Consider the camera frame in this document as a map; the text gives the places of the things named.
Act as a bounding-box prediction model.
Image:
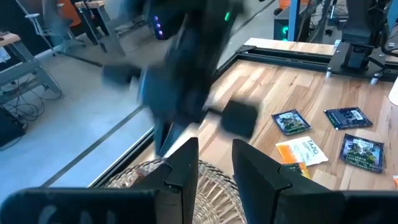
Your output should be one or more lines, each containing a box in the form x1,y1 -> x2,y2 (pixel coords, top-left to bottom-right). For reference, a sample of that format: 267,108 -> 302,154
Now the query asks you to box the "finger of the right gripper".
102,63 -> 170,156
169,100 -> 259,147

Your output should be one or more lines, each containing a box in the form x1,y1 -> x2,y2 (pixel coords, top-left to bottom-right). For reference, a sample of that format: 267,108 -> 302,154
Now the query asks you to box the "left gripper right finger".
232,139 -> 398,224

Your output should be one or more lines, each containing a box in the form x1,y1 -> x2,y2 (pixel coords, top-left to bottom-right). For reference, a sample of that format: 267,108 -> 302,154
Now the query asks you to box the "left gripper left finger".
0,137 -> 199,224

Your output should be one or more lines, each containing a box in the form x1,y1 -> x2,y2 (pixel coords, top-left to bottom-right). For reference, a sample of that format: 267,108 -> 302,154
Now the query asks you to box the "orange mango tea packet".
281,161 -> 312,180

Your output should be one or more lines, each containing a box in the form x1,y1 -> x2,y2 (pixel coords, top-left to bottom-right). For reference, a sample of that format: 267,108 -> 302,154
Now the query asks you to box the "dark blackcurrant tea packet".
271,108 -> 312,136
323,106 -> 374,131
338,133 -> 386,174

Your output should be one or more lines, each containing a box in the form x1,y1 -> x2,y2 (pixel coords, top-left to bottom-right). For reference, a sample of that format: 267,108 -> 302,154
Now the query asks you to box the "round woven wicker placemat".
101,158 -> 248,224

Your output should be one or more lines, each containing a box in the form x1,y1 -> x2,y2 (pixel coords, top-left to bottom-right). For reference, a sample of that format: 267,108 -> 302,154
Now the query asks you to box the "grey table with wooden top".
73,0 -> 127,57
0,30 -> 63,105

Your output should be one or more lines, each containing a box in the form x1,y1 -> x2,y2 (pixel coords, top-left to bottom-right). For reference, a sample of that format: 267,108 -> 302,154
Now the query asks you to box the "orange chair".
58,0 -> 82,29

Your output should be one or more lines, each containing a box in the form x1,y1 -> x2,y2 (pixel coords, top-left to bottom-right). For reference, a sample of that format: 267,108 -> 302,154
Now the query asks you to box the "grey office chair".
24,0 -> 88,57

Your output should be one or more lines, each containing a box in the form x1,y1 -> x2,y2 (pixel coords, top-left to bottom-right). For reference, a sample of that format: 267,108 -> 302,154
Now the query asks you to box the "black computer tower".
273,9 -> 295,42

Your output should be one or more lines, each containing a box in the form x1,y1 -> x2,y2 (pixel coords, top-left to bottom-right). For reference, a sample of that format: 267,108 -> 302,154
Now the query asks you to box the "black box on floor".
0,107 -> 29,147

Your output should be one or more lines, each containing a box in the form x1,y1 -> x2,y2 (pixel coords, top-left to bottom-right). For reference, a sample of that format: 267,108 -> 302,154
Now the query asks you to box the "black aluminium table frame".
40,45 -> 398,189

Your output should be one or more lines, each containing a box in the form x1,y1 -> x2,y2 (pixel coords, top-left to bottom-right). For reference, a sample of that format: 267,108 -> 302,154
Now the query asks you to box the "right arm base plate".
326,42 -> 398,82

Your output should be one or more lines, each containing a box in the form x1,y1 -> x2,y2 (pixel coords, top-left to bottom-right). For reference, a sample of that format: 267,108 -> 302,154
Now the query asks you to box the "blue post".
287,0 -> 302,43

